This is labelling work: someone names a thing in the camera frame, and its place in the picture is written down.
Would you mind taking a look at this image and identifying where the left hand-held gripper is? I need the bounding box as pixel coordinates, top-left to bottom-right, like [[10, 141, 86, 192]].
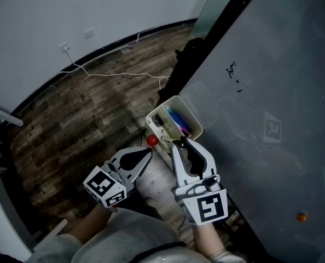
[[82, 146, 154, 209]]

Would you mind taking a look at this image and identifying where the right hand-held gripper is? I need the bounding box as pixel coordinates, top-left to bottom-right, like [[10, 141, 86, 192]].
[[170, 138, 229, 227]]

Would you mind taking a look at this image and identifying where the person's left forearm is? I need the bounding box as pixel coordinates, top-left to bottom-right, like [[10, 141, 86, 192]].
[[66, 203, 118, 245]]

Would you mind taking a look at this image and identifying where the person's right forearm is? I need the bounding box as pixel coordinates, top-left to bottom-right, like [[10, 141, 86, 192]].
[[191, 222, 226, 260]]

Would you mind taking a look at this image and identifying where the black-framed whiteboard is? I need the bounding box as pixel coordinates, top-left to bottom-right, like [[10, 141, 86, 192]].
[[158, 0, 325, 263]]

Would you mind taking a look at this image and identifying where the blue plastic item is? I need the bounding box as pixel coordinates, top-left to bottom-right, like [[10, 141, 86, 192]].
[[166, 107, 188, 130]]

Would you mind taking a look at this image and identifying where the white plastic holder box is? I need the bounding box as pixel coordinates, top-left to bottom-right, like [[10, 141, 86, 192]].
[[145, 95, 204, 153]]

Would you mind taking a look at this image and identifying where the person's light sweatshirt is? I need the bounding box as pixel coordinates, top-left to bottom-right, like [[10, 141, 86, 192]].
[[25, 208, 247, 263]]

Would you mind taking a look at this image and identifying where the black stand clamp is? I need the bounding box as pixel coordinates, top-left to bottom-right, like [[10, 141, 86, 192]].
[[175, 37, 206, 62]]

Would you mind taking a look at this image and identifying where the white shelf unit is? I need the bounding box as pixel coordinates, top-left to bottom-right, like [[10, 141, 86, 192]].
[[0, 97, 69, 260]]

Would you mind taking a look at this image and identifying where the frosted glass panel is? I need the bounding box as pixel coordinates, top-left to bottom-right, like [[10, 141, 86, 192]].
[[192, 0, 244, 37]]

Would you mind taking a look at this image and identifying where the black headset cable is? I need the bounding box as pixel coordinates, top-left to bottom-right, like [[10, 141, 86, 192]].
[[124, 241, 187, 263]]

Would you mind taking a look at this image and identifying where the white power cable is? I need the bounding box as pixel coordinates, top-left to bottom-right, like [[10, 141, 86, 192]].
[[60, 50, 171, 92]]

